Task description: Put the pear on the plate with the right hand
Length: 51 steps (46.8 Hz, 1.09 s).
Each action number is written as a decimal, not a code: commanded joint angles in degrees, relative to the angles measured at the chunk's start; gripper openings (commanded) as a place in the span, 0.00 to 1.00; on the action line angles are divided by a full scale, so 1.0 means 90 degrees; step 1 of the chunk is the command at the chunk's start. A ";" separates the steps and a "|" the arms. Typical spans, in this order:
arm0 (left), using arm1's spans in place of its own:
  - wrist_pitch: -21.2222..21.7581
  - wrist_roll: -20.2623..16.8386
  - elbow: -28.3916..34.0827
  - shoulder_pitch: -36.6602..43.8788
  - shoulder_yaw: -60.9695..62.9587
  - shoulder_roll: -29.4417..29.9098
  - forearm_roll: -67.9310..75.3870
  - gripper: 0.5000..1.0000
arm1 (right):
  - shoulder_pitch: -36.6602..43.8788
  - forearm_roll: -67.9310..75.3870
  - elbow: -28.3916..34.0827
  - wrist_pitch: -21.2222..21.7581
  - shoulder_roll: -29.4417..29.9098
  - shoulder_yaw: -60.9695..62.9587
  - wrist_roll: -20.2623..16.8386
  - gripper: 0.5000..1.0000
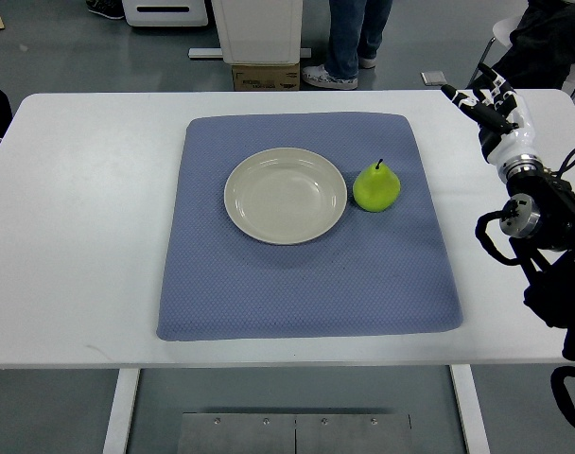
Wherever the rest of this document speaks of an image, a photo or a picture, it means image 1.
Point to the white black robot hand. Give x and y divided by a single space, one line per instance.
506 132

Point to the green pear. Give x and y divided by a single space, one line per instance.
376 188

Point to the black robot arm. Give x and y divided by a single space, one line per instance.
535 230

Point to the beige round plate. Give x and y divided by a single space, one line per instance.
285 196

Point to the white chair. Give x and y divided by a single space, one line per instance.
501 34

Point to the blue textured mat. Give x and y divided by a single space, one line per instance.
372 274

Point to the standing person in jeans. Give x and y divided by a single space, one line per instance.
355 35

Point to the cardboard box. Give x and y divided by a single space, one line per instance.
266 78

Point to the white cabinet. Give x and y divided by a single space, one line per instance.
259 32

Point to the right white table leg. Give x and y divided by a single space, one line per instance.
473 429

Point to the white table leg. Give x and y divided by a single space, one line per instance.
119 424
473 429

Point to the white base bar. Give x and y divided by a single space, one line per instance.
215 53

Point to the white machine with slot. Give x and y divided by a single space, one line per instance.
170 13

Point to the black sneaker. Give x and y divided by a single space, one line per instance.
109 9

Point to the left white table leg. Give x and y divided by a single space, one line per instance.
119 424

